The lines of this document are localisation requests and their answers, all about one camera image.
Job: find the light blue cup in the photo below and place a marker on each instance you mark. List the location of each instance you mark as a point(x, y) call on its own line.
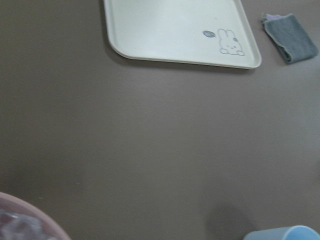
point(297, 232)

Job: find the clear ice cubes pile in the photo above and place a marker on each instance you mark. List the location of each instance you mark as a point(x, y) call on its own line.
point(15, 226)

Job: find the cream rabbit tray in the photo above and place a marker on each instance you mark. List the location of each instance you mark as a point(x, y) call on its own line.
point(203, 32)

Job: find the grey folded cloth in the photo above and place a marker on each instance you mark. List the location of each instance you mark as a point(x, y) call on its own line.
point(290, 37)

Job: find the pink bowl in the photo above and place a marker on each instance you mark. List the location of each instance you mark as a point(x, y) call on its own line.
point(17, 205)

